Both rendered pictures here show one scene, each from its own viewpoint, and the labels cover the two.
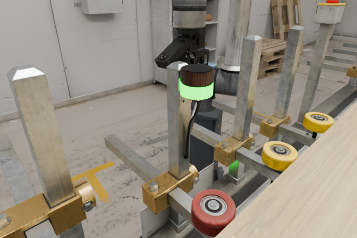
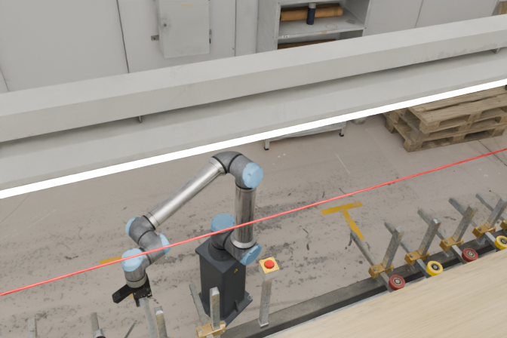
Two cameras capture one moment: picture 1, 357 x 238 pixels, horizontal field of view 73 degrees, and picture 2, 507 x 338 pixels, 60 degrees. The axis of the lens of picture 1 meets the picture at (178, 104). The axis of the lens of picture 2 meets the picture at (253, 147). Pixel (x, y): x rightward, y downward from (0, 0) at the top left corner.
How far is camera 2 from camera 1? 184 cm
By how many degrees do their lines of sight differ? 21
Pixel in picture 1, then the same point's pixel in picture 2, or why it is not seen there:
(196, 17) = (133, 284)
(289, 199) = not seen: outside the picture
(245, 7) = (244, 207)
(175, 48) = (123, 293)
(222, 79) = (229, 246)
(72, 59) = not seen: hidden behind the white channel
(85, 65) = not seen: hidden behind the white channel
